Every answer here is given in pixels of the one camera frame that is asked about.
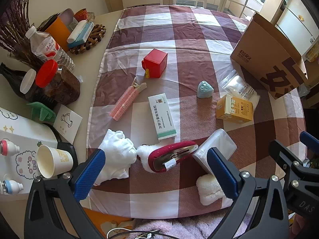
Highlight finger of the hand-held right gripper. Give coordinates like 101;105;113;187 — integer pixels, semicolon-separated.
300;131;319;152
269;139;319;195

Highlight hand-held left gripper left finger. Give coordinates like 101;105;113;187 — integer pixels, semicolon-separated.
24;149;110;239

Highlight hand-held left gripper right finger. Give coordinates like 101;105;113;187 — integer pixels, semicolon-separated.
207;147;289;239

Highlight white cloth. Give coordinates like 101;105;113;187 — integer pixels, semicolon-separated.
93;129;137;186

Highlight yellow carton box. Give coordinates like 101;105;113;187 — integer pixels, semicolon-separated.
216;94;255;123

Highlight pink hair roller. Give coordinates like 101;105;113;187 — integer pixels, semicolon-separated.
109;78;147;121

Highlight clear zip bag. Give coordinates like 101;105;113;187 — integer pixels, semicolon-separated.
219;70;260;110

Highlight white green medicine box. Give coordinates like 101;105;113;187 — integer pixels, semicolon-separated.
148;93;177;141

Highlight teal sponge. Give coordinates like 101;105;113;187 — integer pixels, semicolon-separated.
197;80;214;98

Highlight brown cardboard box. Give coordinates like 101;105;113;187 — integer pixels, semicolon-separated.
230;12;309;100

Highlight small red box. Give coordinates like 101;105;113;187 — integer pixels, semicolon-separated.
142;49;168;79

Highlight white paper cup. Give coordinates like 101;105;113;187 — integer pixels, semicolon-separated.
37;145;74;179

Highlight orange printed packet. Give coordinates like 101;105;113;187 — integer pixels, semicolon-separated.
82;208;136;239

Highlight white drawing card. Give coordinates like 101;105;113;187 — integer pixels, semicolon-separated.
52;104;83;145

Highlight purple fluffy clothing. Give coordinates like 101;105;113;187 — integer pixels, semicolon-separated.
133;214;250;239

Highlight small blue capped bottle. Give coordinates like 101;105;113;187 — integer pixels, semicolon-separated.
0;179;24;196

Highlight green plastic clip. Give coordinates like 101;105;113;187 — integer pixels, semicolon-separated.
26;102;56;123

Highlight white cartoon printed box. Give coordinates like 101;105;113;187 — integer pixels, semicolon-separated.
0;107;65;197

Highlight small pink capped bottle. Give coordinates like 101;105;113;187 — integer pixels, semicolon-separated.
0;138;20;156

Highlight dark glass bottle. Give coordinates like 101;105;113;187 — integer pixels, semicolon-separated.
0;63;33;102

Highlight white refrigerator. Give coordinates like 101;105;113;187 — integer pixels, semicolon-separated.
274;0;319;55

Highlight clear water bottle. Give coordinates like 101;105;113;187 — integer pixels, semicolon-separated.
25;25;75;72

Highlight maroon white checked tablecloth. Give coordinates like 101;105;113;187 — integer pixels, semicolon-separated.
86;4;307;219

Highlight blue white flat box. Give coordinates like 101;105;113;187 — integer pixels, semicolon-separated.
67;21;95;48

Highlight white tube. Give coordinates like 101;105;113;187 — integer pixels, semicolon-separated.
67;20;87;44

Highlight orange canister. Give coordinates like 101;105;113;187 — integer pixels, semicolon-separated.
43;8;75;53

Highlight dried dark branches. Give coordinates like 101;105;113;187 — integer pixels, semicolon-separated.
0;0;50;68

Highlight dark folded bag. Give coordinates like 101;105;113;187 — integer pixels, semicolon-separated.
37;12;60;30

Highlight red cup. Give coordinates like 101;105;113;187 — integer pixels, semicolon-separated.
73;8;88;22

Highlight white cable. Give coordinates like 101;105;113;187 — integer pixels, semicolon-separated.
107;226;155;239

